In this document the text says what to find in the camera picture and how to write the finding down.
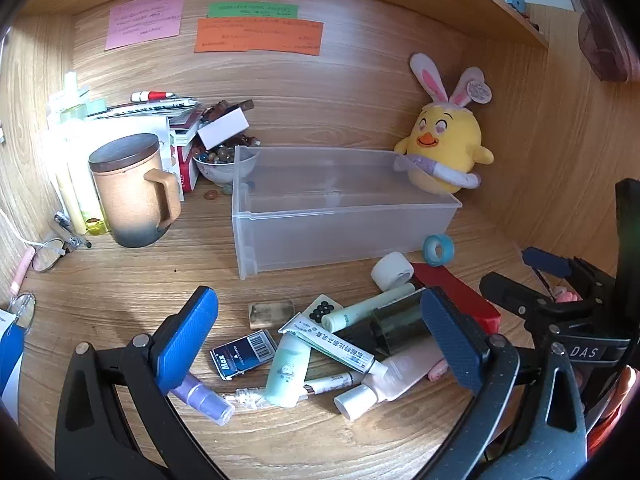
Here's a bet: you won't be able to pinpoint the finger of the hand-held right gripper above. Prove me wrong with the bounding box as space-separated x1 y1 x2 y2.
521 246 617 302
479 271 566 332

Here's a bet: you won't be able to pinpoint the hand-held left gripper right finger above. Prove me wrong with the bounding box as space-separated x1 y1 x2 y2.
415 286 591 480

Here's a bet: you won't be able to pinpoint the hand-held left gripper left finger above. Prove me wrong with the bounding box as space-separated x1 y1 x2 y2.
54 286 236 480

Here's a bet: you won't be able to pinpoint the red packet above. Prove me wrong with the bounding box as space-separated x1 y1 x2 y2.
410 262 502 333

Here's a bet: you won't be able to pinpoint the pink tube with white cap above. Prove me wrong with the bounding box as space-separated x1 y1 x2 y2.
334 340 446 421

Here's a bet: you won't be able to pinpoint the blue staples box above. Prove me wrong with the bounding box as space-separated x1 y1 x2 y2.
210 330 278 382

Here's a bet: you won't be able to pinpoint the purple spray bottle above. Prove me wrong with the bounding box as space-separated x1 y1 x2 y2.
170 371 236 426

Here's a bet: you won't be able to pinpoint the white bandage roll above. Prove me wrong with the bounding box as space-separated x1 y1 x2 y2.
370 251 415 292

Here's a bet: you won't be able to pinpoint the pale green tube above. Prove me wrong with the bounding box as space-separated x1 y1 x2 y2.
321 282 417 332

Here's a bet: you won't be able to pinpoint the mint green tube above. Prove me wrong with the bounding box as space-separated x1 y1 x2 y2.
264 332 312 407

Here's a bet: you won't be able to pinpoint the white tile with black dots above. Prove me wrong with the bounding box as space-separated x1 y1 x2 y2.
300 294 346 328

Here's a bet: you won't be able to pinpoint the clear plastic storage box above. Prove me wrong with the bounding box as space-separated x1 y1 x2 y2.
231 145 463 281

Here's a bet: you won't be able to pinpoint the person's right hand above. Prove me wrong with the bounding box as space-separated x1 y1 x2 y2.
607 364 638 418

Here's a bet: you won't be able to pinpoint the dirty eraser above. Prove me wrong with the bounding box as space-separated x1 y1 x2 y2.
247 300 296 331

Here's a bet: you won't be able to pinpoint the blue tape roll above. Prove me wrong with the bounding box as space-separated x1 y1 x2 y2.
423 234 454 267

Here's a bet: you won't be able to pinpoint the clear plastic cap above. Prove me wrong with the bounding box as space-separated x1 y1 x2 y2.
222 386 266 413

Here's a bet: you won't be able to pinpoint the black flat case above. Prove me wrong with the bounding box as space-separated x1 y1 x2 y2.
332 320 391 361

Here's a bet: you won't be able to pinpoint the white ointment tube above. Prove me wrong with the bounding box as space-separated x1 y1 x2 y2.
277 312 388 376

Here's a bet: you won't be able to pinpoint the white brown pen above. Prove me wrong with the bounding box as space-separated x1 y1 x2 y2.
302 371 368 397

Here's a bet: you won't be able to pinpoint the yellow chick plush toy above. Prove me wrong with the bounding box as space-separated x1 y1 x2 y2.
393 52 495 195

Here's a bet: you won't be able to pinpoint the white bowl of beads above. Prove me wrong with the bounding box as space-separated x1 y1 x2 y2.
192 147 261 188

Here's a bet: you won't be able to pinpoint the eyeglasses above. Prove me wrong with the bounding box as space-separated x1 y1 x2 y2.
6 237 68 336

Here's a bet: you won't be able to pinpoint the pink pen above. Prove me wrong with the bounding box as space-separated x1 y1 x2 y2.
10 247 35 301

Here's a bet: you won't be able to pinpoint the blue white box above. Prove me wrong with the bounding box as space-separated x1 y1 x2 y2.
0 307 26 423

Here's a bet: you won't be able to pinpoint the white cardboard box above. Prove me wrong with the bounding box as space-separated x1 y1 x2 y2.
197 108 251 150

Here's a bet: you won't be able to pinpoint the stack of books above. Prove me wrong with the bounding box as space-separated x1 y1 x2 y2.
85 96 207 192

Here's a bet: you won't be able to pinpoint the red white marker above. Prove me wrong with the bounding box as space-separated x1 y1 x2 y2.
131 90 179 103

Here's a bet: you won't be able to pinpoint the orange paper note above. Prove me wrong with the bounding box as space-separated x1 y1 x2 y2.
194 17 324 57

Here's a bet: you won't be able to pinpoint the pink paper note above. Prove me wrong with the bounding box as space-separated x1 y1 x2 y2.
105 0 187 51

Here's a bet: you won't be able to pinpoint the green paper note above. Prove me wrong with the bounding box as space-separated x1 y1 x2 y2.
206 2 300 19

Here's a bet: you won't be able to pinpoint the white cable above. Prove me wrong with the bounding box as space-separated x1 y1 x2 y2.
0 207 38 251

